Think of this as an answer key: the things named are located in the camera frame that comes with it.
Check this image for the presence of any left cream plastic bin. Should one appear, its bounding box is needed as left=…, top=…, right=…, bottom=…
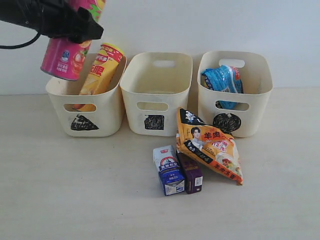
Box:
left=45, top=53, right=127, bottom=137

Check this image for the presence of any yellow chips can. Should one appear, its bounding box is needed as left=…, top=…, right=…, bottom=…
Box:
left=79, top=42, right=124, bottom=96

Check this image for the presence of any purple milk carton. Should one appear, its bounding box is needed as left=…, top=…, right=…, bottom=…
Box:
left=176, top=150, right=203, bottom=194

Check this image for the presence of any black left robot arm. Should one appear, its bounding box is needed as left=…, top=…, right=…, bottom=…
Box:
left=0, top=0, right=104, bottom=44

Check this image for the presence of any cream plastic bin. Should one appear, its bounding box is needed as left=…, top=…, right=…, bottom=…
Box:
left=197, top=50, right=273, bottom=138
left=45, top=53, right=127, bottom=137
left=120, top=52, right=193, bottom=137

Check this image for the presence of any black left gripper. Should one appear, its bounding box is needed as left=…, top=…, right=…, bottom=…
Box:
left=36, top=0, right=104, bottom=43

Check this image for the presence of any middle cream plastic bin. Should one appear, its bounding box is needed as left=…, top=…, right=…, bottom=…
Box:
left=120, top=52, right=193, bottom=137

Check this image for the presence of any blue noodle packet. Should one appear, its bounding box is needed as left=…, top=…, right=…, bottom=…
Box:
left=200, top=64, right=245, bottom=110

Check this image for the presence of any orange noodle packet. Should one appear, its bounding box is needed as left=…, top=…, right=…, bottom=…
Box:
left=176, top=107, right=244, bottom=186

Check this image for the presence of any pink chips can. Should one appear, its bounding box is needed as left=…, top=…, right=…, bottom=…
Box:
left=40, top=0, right=106, bottom=81

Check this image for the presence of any blue white milk carton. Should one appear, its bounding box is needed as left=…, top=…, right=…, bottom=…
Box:
left=152, top=145, right=185, bottom=196

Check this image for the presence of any right cream plastic bin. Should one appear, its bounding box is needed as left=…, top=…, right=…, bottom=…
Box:
left=197, top=50, right=273, bottom=138

